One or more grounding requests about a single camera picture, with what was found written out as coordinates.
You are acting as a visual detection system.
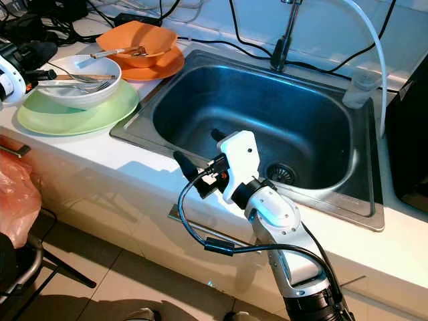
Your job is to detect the wooden chopsticks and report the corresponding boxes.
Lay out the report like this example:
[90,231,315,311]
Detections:
[57,72,118,82]

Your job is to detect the white ribbed bowl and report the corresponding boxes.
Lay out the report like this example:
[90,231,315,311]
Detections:
[37,55,122,110]

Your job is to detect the metal fork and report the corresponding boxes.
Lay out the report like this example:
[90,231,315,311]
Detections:
[50,79,113,93]

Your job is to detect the white kitchen cabinet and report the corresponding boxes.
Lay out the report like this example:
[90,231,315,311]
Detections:
[0,134,428,321]

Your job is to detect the stainless steel kitchen sink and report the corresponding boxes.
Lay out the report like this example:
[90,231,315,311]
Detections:
[110,48,385,233]

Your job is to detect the large black power adapter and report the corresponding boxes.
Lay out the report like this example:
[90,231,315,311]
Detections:
[27,0,91,21]

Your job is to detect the metal sink drain strainer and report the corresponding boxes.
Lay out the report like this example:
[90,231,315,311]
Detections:
[265,162,298,187]

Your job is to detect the light green plate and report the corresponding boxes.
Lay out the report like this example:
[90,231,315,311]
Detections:
[16,80,141,138]

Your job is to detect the metal spoon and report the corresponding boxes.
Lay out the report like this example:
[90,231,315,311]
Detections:
[74,45,151,69]

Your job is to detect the orange plate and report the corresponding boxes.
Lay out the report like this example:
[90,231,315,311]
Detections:
[110,47,185,82]

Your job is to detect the small black power adapter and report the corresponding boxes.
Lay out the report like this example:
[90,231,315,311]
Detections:
[114,12,161,27]

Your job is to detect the orange square bowl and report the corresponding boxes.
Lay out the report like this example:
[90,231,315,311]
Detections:
[96,20,178,69]

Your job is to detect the orange plastic bag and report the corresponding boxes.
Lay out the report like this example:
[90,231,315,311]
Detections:
[0,148,42,249]

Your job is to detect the metal sink faucet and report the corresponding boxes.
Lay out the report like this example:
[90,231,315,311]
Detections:
[270,0,305,73]

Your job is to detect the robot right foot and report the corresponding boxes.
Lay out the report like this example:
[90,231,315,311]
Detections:
[231,311,268,321]

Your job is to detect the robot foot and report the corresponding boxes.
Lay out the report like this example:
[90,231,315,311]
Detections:
[231,311,268,321]
[124,308,154,321]

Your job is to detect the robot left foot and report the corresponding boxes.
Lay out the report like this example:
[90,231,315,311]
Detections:
[124,308,154,321]

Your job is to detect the black tripod stand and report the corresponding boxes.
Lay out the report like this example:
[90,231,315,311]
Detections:
[40,244,98,290]

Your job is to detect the black appliance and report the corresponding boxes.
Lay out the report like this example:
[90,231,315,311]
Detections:
[385,64,428,215]

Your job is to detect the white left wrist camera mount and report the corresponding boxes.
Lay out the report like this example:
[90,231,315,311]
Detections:
[0,57,29,106]

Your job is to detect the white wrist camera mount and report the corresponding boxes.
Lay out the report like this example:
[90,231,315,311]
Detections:
[217,130,261,191]
[0,57,29,106]

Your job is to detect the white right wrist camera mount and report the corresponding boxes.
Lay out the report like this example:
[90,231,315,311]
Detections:
[217,130,261,191]

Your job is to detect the black power cable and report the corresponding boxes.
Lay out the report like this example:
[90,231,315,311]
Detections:
[291,0,397,74]
[177,0,274,64]

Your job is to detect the white flexible hose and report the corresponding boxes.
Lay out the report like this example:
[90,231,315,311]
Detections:
[341,0,390,138]

